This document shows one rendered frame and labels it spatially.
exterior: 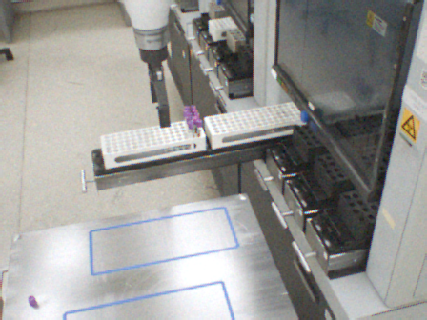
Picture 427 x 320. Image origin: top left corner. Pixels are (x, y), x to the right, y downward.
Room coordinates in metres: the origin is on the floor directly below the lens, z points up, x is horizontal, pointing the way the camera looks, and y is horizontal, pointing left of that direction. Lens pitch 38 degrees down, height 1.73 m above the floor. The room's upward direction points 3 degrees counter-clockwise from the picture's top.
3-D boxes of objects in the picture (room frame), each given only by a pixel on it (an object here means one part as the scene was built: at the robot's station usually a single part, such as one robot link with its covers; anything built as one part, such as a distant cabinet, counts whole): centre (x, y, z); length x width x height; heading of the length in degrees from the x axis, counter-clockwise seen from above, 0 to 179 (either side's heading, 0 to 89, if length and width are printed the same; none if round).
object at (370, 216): (0.88, -0.35, 0.85); 0.12 x 0.02 x 0.06; 13
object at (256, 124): (1.30, -0.14, 0.83); 0.30 x 0.10 x 0.06; 103
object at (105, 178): (1.27, 0.04, 0.78); 0.73 x 0.14 x 0.09; 103
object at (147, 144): (1.24, 0.17, 0.83); 0.30 x 0.10 x 0.06; 103
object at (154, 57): (1.24, 0.14, 1.10); 0.08 x 0.07 x 0.09; 13
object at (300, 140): (1.18, -0.26, 0.85); 0.12 x 0.02 x 0.06; 13
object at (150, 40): (1.24, 0.14, 1.18); 0.09 x 0.09 x 0.06
